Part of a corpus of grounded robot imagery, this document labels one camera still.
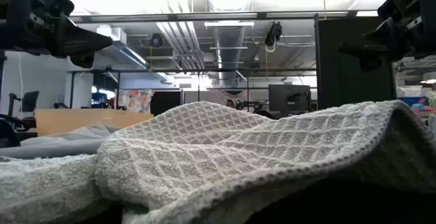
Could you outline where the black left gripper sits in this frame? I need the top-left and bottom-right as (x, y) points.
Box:
(0, 0), (114, 69)

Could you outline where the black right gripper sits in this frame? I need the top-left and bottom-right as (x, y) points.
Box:
(339, 0), (436, 74)

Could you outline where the off-white textured towel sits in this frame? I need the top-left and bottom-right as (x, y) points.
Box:
(0, 154), (116, 224)

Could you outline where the white waffle weave towel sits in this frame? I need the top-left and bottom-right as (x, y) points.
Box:
(95, 99), (436, 224)

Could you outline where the orange plastic basket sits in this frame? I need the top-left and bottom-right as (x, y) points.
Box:
(35, 108), (155, 138)

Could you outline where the black divider panel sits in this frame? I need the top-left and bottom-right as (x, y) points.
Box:
(313, 12), (398, 110)

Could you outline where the blue storage bin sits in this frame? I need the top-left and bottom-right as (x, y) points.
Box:
(397, 96), (429, 108)

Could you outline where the colourful cloth pile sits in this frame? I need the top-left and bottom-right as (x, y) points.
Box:
(410, 96), (436, 114)

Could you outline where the floral patterned cloth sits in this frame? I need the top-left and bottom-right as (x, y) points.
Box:
(117, 89), (154, 114)

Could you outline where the small black monitor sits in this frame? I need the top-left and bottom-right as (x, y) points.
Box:
(21, 90), (40, 113)

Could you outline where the dark square panel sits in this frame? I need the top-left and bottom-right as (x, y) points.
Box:
(149, 91), (183, 117)

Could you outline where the large black computer monitor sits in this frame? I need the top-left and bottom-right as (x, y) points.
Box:
(268, 84), (312, 114)

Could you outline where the black hanging ceiling device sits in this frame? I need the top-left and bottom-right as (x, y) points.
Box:
(264, 21), (283, 47)

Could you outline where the black ceiling camera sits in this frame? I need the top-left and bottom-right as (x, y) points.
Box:
(149, 33), (164, 48)

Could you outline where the black metal background frame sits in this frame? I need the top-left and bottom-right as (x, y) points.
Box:
(67, 66), (317, 111)

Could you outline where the black cable bundle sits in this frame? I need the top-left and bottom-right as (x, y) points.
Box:
(0, 113), (31, 148)

